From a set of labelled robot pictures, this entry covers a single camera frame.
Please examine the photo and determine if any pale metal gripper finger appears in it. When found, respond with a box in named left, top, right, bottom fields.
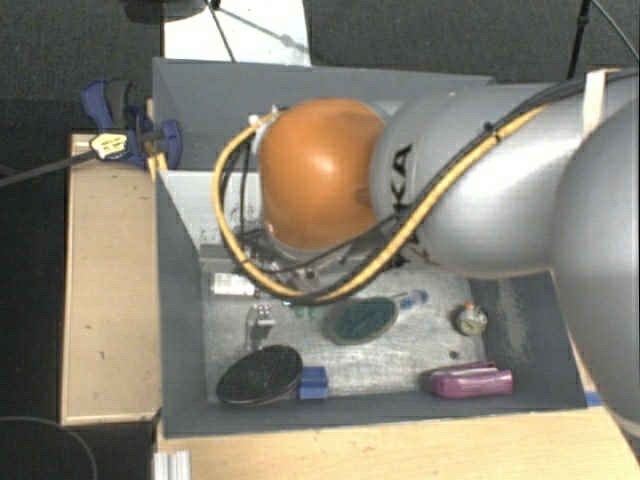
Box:
left=259, top=303, right=277, bottom=343
left=244, top=303, right=262, bottom=351

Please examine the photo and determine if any silver white packet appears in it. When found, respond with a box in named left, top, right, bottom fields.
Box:
left=209, top=271, right=260, bottom=298

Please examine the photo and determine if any green oval scrubber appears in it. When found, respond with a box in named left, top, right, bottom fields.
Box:
left=321, top=295, right=400, bottom=346

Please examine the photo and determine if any blue block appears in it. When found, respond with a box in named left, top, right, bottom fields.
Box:
left=297, top=365, right=330, bottom=401

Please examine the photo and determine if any clear tube with blue cap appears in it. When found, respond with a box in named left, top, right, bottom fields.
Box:
left=393, top=289, right=431, bottom=312

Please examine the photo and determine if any grey metal bin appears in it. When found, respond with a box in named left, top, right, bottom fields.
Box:
left=149, top=56, right=589, bottom=439

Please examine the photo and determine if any pale wood flat board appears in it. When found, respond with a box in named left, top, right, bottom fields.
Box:
left=59, top=132, right=164, bottom=427

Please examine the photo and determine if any purple flat case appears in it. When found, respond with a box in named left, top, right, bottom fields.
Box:
left=429, top=360, right=515, bottom=400

